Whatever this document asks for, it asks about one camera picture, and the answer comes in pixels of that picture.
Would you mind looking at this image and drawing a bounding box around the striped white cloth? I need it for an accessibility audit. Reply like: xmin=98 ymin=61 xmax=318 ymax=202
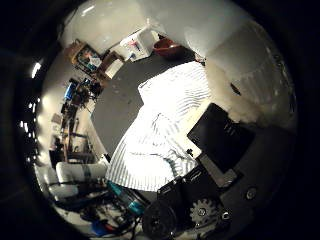
xmin=104 ymin=60 xmax=215 ymax=193

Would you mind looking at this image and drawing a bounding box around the cluttered wooden shelf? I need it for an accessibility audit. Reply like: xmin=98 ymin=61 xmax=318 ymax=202
xmin=64 ymin=39 xmax=125 ymax=82

